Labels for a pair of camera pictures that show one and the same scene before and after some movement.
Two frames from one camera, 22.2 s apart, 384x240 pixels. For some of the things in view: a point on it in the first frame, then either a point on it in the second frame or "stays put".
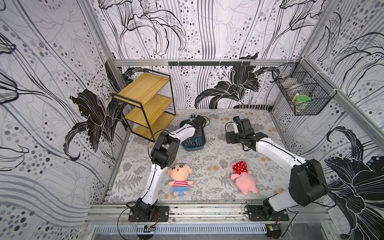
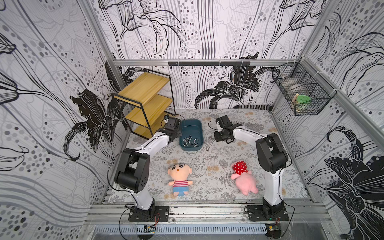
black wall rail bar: [238, 63] stays put
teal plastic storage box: [195, 143] stays put
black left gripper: [198, 133] -> [179, 133]
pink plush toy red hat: [245, 182] stays put
